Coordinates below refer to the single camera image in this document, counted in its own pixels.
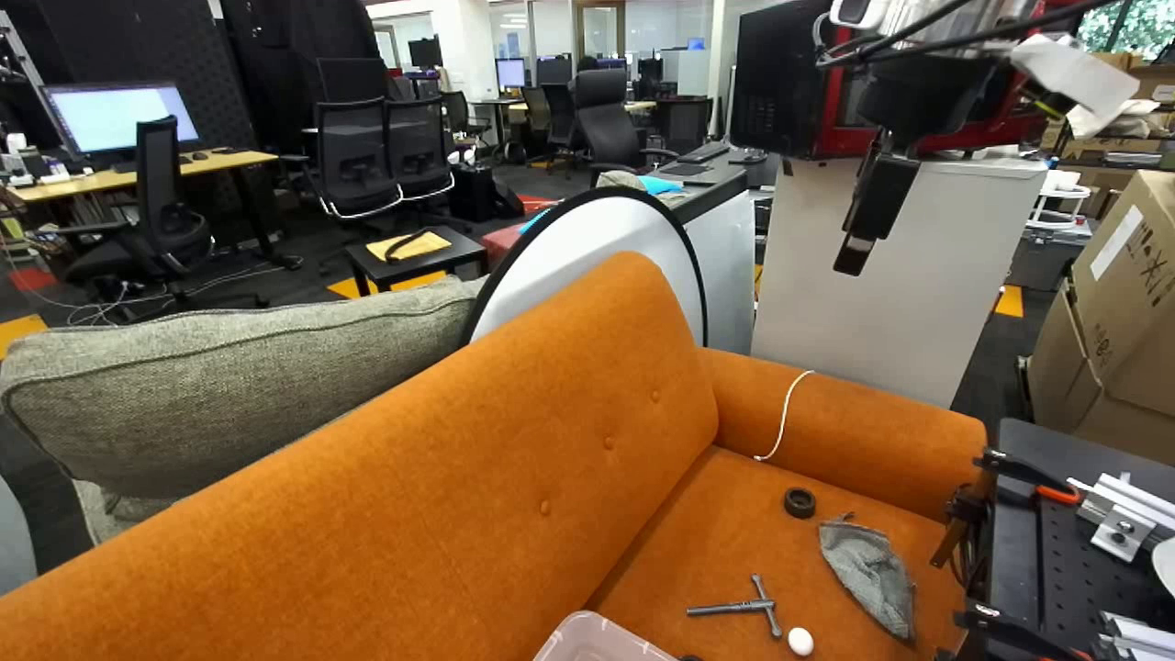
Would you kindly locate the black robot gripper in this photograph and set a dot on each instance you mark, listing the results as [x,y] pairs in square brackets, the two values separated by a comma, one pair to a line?
[876,205]

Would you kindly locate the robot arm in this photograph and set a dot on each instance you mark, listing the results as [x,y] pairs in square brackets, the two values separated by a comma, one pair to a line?
[928,68]

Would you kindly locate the red black microwave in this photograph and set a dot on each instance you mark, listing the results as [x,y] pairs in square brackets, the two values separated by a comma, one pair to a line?
[802,111]

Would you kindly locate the white counter cabinet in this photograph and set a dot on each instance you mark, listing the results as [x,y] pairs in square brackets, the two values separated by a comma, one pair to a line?
[720,221]

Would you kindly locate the white paper sheet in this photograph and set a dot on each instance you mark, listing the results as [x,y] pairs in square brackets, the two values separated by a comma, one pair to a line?
[1095,87]

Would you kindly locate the black office chair far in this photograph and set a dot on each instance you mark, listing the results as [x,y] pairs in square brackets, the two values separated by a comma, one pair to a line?
[611,133]

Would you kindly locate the black office chair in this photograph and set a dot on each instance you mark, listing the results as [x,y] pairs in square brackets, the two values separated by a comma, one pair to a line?
[611,133]
[168,249]

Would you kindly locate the large cardboard box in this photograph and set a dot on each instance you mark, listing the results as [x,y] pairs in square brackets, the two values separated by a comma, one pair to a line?
[1101,363]

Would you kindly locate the black round cap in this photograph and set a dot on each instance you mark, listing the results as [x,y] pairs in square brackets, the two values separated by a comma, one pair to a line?
[798,505]

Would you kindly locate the grey cloth piece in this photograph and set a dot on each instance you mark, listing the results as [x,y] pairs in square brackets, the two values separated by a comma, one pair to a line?
[873,574]

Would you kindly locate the orange fabric sofa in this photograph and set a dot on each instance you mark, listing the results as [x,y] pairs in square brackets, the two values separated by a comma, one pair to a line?
[580,458]

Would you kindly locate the metal cross wrench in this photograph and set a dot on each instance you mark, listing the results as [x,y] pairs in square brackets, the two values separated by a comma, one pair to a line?
[754,605]

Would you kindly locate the black perforated board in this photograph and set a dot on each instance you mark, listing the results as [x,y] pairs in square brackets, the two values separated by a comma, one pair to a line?
[1048,590]

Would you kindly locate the small white ball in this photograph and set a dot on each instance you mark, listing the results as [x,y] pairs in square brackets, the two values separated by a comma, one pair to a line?
[802,641]

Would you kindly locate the small black table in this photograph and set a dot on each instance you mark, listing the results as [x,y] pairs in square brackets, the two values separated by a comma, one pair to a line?
[465,260]

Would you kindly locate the black mesh chair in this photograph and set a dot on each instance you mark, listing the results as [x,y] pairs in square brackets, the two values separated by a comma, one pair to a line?
[421,147]
[349,161]

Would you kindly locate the yellow paper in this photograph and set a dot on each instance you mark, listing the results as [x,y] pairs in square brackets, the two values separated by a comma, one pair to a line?
[410,249]

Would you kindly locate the clear plastic container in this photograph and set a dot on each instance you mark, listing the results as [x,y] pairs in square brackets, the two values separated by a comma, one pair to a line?
[594,636]

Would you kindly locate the wooden desk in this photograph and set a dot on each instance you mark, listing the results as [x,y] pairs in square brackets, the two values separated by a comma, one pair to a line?
[97,182]

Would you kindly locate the black office chair left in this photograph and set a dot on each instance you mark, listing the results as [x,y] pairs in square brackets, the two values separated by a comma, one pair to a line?
[168,249]

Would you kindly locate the computer monitor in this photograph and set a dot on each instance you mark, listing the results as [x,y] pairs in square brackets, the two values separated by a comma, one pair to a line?
[101,119]

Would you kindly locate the grey cushion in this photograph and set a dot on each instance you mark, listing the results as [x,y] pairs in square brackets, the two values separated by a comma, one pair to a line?
[182,403]

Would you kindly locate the white pedestal cabinet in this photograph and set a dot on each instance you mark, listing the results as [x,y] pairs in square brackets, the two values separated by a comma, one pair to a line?
[915,315]

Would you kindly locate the silver metal bracket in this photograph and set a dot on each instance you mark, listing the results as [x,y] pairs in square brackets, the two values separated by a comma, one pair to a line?
[1126,516]

